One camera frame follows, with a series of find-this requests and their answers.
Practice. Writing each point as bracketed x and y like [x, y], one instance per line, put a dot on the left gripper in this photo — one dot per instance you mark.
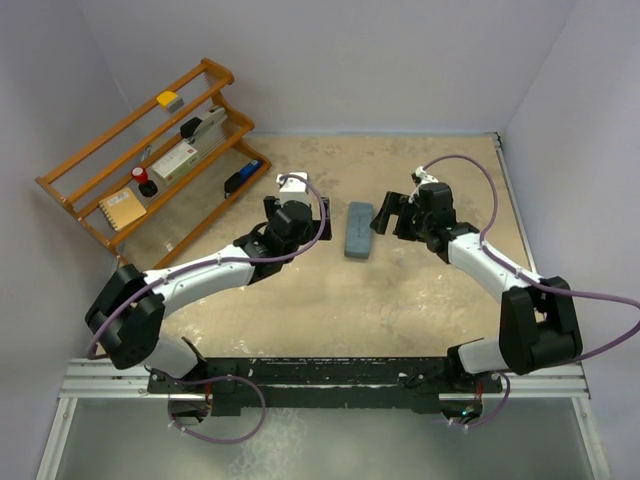
[314, 228]

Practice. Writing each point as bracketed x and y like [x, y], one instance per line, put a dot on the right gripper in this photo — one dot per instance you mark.
[396, 204]

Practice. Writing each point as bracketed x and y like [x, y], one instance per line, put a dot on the grey glasses case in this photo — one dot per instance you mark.
[358, 238]

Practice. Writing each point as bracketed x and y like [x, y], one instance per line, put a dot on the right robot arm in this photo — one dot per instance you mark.
[538, 326]

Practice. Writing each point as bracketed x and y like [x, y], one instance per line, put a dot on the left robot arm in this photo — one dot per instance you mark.
[127, 316]

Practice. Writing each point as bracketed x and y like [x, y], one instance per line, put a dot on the white green box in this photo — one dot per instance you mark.
[176, 162]

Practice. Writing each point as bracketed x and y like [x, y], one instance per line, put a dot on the black white stapler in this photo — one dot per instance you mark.
[200, 122]

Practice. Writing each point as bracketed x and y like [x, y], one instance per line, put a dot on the red black stamp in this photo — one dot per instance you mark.
[145, 184]

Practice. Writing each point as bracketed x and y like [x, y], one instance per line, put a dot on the wooden shelf rack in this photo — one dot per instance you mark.
[182, 211]

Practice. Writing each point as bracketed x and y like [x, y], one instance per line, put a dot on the metal binder clip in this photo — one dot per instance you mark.
[145, 153]

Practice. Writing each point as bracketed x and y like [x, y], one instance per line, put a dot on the brown spiral notebook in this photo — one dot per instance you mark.
[122, 209]

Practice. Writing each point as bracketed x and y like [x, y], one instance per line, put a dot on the yellow grey eraser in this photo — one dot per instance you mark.
[170, 101]

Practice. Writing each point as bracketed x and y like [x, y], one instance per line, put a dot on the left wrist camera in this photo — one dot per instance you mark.
[292, 187]

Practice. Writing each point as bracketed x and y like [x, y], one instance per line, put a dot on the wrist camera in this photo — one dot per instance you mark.
[292, 187]
[420, 177]

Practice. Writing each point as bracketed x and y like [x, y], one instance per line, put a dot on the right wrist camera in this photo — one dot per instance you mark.
[420, 177]

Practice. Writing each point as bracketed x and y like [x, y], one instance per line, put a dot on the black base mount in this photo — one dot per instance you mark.
[229, 385]

